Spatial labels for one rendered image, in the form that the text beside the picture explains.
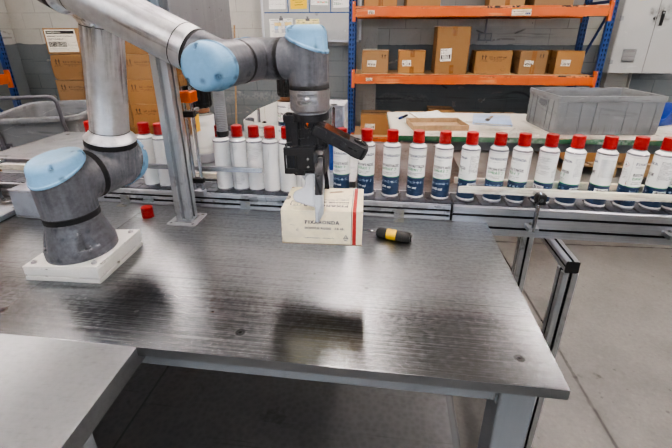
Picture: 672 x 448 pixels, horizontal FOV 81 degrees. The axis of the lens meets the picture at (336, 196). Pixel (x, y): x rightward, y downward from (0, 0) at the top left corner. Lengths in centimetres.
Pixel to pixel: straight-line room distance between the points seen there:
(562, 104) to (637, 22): 349
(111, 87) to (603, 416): 196
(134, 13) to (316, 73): 30
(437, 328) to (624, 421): 130
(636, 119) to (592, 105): 28
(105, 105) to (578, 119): 234
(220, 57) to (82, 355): 56
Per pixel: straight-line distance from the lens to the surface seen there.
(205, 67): 65
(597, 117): 272
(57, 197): 102
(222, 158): 128
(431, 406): 149
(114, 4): 78
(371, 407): 146
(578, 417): 195
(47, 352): 90
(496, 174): 122
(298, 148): 76
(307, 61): 73
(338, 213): 77
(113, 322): 91
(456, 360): 76
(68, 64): 508
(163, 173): 138
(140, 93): 479
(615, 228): 137
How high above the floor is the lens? 134
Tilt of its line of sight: 22 degrees down
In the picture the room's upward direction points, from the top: straight up
